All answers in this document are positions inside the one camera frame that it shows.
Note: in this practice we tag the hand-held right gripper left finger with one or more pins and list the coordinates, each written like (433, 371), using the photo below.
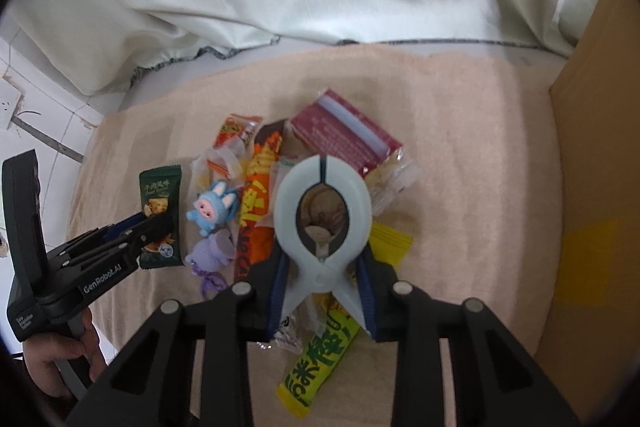
(277, 289)

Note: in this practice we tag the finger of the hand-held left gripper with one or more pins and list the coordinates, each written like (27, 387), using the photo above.
(125, 224)
(150, 229)

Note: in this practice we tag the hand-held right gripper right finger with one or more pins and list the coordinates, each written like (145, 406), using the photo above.
(365, 289)

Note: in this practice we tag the dark green snack packet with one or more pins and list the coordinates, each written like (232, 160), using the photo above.
(157, 187)

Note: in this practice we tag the small clear wrapper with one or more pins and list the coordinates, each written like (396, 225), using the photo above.
(287, 338)

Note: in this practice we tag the blue bunny figurine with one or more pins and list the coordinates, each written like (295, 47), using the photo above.
(210, 212)

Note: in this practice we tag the long yellow green snack packet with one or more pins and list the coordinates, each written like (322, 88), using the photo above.
(315, 367)

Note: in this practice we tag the long orange snack packet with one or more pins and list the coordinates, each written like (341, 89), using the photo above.
(255, 202)

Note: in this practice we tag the clear brown snack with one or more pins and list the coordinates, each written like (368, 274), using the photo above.
(325, 207)

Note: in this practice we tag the clear wrapper with orange print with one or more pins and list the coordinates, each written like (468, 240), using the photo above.
(220, 163)

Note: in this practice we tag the large white clamp clip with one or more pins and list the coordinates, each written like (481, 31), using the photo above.
(300, 187)

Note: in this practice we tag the orange red candy packet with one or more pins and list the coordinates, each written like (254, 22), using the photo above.
(235, 129)

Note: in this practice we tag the dark brown snack packet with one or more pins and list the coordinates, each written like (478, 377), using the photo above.
(272, 137)

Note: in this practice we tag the maroon pack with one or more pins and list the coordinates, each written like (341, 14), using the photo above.
(335, 132)

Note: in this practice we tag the cardboard box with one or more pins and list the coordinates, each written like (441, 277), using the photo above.
(600, 132)

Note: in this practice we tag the person's left hand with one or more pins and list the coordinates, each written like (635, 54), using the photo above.
(47, 357)

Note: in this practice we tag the white wall socket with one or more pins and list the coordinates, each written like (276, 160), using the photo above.
(7, 104)

